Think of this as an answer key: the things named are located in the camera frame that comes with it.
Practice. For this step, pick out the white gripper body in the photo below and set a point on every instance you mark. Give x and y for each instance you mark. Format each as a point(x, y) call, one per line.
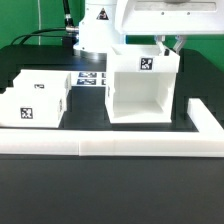
point(170, 17)

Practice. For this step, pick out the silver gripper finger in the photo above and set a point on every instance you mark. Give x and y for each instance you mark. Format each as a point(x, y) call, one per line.
point(159, 39)
point(180, 42)

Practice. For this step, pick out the white drawer cabinet box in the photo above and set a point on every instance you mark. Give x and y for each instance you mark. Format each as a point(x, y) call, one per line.
point(140, 82)

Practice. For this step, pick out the white front drawer tray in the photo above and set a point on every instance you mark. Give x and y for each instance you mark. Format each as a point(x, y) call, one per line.
point(32, 108)

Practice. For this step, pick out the white drawer tray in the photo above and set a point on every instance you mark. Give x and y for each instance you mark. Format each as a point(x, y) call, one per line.
point(32, 108)
point(52, 80)

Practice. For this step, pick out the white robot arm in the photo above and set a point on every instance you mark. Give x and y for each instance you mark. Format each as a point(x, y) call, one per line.
point(108, 22)

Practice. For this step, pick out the white rear drawer tray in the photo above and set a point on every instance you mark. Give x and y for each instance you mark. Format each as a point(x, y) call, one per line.
point(52, 80)

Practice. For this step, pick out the white marker tag sheet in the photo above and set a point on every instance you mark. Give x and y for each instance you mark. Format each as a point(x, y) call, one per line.
point(88, 78)

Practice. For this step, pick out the white foam L-shaped fence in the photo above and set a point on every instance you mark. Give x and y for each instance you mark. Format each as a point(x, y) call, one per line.
point(206, 141)

